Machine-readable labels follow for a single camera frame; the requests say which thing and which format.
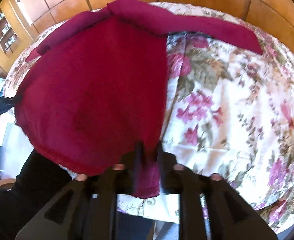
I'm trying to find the dark red knit sweater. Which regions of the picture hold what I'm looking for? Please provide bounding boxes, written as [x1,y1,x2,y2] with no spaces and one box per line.
[15,0,262,198]

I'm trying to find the black sleeved left forearm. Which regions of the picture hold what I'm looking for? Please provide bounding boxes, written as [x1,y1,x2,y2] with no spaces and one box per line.
[0,150,72,239]

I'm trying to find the wooden corner shelf cabinet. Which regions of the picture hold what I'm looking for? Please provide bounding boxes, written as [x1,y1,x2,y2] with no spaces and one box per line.
[0,0,39,78]

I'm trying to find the floral bedspread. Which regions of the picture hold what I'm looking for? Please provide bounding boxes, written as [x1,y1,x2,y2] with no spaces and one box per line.
[3,2,294,233]

